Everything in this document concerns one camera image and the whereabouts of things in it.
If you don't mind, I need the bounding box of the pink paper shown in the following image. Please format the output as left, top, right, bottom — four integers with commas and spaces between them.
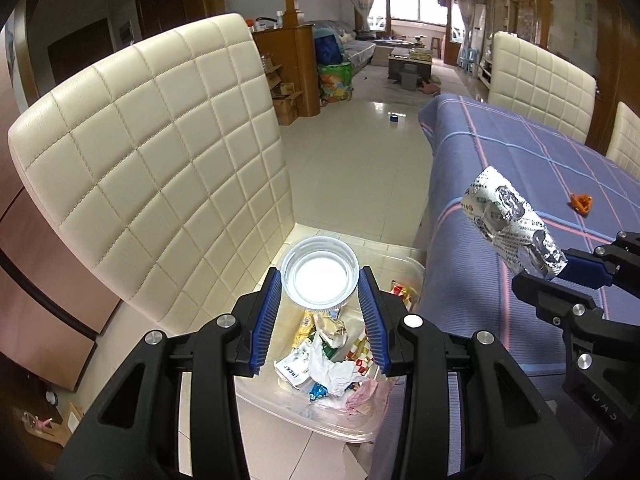
344, 379, 392, 417

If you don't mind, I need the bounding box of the cream quilted dining chair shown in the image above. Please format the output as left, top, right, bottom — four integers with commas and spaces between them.
487, 31, 598, 145
606, 101, 640, 181

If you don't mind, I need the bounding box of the covered sofa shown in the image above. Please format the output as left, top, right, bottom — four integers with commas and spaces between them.
312, 20, 377, 68

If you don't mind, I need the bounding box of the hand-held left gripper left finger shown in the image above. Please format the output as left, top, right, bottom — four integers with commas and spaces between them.
52, 266, 283, 480

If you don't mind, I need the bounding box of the orange peel piece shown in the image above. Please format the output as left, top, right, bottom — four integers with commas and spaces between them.
567, 192, 596, 214

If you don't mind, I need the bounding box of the green white packet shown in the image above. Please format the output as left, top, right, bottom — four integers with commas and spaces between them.
274, 349, 313, 392

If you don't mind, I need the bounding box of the large cream quilted chair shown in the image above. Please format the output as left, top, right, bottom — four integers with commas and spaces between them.
7, 12, 371, 480

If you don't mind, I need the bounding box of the dark coffee table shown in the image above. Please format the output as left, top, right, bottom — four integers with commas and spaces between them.
388, 46, 433, 78

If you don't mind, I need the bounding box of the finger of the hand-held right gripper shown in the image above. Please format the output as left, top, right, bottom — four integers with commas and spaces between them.
511, 271, 640, 357
555, 231, 640, 292

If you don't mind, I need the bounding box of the red yellow snack wrapper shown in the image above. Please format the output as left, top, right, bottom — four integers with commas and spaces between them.
390, 282, 421, 312

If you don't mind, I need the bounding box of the blue plaid tablecloth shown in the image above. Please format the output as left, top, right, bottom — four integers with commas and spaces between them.
367, 92, 640, 480

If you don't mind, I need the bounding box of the white plastic lid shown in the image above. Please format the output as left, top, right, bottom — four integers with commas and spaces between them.
280, 236, 361, 311

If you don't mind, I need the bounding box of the silver blister pack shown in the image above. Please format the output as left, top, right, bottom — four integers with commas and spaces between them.
460, 165, 569, 282

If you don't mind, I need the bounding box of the large cardboard box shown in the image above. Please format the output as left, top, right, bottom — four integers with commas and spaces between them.
272, 91, 303, 126

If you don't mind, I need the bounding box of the pink brown cabinet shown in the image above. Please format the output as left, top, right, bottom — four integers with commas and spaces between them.
0, 25, 126, 393

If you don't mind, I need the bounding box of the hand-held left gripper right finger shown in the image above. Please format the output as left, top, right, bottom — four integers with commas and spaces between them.
357, 266, 588, 480

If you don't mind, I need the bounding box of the dark wooden door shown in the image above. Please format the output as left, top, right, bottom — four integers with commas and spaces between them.
47, 17, 111, 86

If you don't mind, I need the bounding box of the white standing air conditioner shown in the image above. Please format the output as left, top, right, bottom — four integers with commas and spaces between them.
472, 4, 488, 68

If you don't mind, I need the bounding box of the colourful woven bag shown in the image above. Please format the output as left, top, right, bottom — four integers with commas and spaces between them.
318, 61, 353, 105

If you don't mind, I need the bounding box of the wooden partition cabinet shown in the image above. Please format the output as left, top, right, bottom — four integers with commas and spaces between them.
251, 22, 321, 120

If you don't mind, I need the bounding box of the gold foil wrapper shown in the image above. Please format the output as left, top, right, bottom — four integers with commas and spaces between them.
314, 311, 349, 350

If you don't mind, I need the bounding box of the white tissue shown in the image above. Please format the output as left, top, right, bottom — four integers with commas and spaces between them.
307, 332, 368, 396

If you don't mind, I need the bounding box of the blue storage bag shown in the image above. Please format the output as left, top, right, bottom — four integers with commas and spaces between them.
314, 30, 343, 65

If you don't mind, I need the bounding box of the clear plastic container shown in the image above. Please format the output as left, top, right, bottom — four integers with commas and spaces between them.
232, 240, 426, 443

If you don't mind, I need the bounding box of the flat cardboard box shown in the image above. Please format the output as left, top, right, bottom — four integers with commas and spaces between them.
65, 402, 86, 433

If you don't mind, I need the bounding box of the bright window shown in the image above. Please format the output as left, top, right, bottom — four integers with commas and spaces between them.
387, 0, 448, 26

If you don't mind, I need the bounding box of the red white wrapper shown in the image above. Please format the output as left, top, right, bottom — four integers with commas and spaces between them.
348, 334, 375, 377

